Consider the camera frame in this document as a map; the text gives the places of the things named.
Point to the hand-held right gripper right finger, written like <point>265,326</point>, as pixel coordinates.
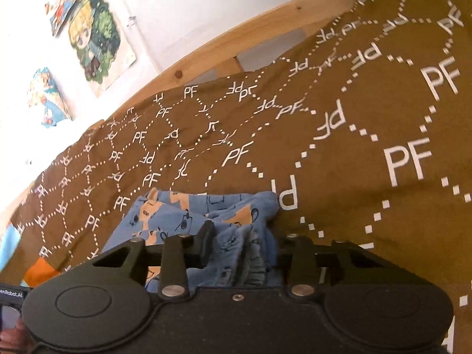
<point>300,261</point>

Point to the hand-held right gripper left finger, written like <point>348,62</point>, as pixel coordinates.
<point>204,238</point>

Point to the blue printed pants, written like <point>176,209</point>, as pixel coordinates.
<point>228,214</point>

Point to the brown printed blanket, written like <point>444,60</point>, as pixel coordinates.
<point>332,118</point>

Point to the wall poster with blond figure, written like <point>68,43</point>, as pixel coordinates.
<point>97,40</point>

